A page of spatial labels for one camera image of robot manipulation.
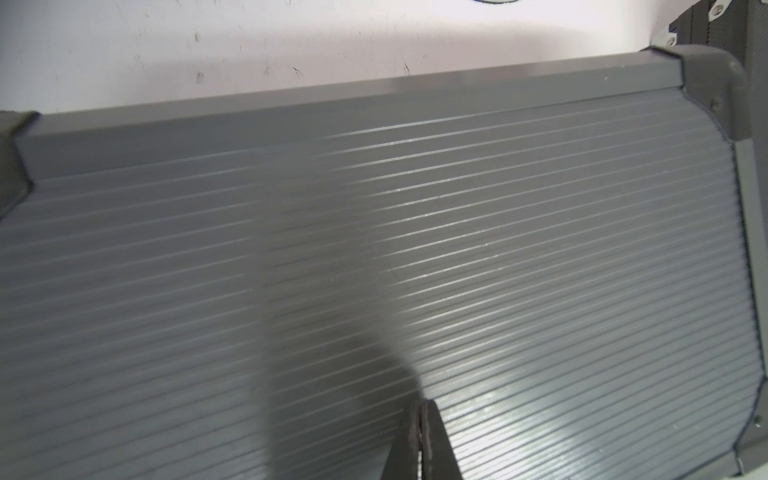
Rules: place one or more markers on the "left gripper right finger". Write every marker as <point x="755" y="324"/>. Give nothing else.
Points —
<point x="438" y="460"/>

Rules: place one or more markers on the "black poker case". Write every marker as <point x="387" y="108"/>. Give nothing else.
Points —
<point x="568" y="257"/>
<point x="738" y="27"/>

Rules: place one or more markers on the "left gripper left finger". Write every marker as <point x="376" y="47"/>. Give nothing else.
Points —
<point x="402" y="462"/>

